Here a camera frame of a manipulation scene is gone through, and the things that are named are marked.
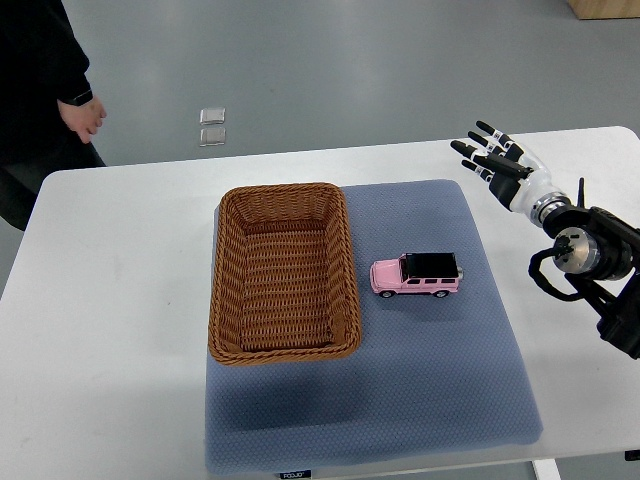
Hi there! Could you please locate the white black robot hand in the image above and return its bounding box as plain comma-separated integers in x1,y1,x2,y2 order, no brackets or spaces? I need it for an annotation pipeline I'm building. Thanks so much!
450,121,570,226

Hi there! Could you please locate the bystander hand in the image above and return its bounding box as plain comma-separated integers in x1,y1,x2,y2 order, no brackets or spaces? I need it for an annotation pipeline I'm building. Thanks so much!
57,96,107,144

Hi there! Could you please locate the pink toy car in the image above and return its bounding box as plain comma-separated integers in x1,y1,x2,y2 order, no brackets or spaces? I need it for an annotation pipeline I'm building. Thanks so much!
369,252,464,298

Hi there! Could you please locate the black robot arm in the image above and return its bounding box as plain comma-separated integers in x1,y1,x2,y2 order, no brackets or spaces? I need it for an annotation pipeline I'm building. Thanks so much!
528,181,639,360

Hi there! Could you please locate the brown wicker basket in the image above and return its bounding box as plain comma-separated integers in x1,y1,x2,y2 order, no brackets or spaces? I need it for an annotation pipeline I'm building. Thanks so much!
208,183,362,366

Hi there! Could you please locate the bystander in black clothes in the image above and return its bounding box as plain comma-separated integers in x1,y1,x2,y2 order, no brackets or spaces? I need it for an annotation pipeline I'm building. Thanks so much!
1,1,104,230

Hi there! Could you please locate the lower metal floor plate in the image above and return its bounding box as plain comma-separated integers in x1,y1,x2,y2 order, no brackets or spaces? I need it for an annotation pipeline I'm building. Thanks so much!
199,126,226,147

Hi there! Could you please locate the metal floor plate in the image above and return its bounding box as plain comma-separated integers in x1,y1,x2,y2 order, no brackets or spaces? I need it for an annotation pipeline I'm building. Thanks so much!
199,126,226,147
199,107,226,125

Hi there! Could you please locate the upper metal floor plate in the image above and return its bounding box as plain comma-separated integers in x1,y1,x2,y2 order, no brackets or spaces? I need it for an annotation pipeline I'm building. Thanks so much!
199,107,226,125

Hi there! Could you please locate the wooden box corner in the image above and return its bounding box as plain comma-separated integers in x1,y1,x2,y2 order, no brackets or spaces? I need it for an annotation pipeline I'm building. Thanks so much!
568,0,640,20

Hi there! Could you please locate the blue-grey mat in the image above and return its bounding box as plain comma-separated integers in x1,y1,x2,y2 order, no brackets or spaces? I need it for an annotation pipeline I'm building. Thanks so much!
205,180,542,475

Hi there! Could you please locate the white table leg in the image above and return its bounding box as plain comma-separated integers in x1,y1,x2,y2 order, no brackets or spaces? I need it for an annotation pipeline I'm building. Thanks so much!
532,459,561,480

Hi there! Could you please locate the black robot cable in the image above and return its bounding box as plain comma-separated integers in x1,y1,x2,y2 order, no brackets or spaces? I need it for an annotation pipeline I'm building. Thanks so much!
528,248,586,302

